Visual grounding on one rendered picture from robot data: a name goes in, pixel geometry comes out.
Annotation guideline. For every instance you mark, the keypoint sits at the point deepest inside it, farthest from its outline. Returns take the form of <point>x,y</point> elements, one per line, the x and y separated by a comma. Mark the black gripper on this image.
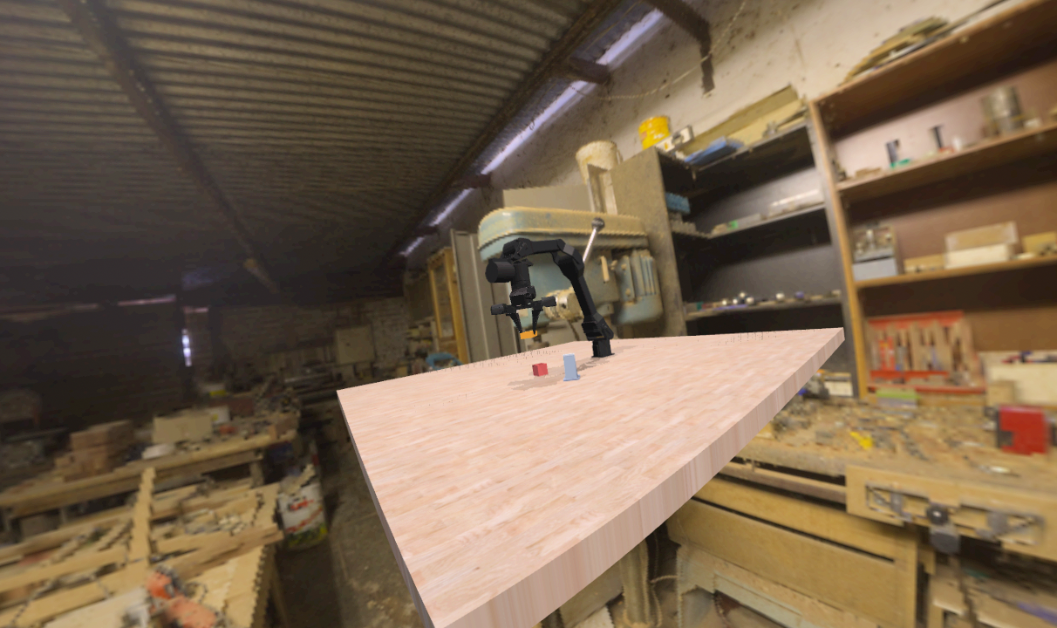
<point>511,311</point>

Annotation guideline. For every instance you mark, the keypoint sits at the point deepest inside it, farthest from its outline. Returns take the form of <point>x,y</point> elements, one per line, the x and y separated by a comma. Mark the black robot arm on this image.
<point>502,270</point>

